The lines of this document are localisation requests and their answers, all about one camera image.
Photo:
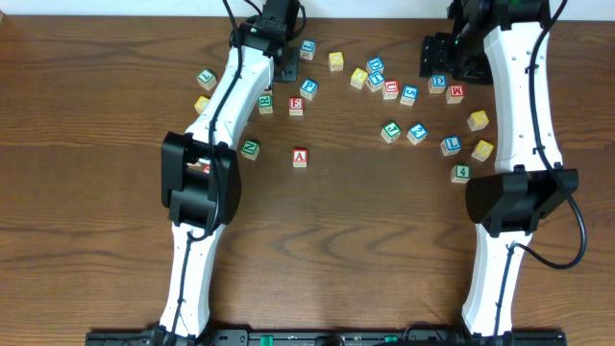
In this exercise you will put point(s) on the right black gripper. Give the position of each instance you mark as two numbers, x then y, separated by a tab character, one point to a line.
434	58

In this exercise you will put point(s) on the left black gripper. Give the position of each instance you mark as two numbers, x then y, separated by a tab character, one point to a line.
292	71

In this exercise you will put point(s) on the red A block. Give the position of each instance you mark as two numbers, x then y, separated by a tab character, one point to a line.
300	157

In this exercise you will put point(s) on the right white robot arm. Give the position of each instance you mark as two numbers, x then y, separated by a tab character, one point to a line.
504	44

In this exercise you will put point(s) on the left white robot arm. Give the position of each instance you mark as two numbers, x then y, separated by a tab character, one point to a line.
200	180

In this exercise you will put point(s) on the blue P block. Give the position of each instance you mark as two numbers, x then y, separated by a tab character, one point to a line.
308	89

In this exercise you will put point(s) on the blue L block top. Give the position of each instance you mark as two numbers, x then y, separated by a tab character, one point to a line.
307	49

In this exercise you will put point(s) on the blue l block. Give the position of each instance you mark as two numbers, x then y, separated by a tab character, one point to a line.
307	49
450	145

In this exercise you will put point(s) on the red E block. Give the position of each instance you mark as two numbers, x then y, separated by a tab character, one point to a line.
296	106

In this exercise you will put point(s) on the blue D block right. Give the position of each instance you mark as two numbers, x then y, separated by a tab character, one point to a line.
437	83

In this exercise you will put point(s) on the blue d block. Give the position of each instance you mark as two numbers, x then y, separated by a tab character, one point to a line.
437	83
375	65

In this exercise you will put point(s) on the green R block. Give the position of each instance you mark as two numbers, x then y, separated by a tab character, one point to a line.
265	104

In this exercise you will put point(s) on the red M block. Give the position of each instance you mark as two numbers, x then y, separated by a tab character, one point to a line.
455	94

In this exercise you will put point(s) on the yellow O block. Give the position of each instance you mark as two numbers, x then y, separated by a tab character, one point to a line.
336	61

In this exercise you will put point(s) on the blue 5 block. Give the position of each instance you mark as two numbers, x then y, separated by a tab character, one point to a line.
409	95

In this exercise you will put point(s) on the yellow block right upper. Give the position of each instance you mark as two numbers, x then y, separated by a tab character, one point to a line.
477	120

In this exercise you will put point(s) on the yellow block centre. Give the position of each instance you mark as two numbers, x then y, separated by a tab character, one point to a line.
358	78

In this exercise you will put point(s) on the red U block centre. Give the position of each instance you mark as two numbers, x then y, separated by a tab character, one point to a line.
390	89

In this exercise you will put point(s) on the green L block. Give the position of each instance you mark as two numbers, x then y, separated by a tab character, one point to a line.
206	79

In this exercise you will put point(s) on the blue D block centre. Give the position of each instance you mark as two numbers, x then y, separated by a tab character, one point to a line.
375	65

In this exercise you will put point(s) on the green N block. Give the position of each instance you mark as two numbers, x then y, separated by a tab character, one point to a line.
250	149

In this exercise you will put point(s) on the blue 2 block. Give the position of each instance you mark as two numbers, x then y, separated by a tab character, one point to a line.
417	133

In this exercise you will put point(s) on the blue L block right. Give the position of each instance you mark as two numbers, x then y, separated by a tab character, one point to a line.
450	145

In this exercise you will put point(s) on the yellow c block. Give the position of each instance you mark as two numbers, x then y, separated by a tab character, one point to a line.
201	104
482	150

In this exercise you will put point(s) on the yellow C block right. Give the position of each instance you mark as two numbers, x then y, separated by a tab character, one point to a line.
482	150

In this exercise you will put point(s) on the green J block right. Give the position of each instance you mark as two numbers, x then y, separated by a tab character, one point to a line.
390	131

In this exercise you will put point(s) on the green 4 block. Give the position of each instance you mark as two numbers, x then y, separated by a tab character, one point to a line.
460	174

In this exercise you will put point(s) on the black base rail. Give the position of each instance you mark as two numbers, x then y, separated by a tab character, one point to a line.
416	335

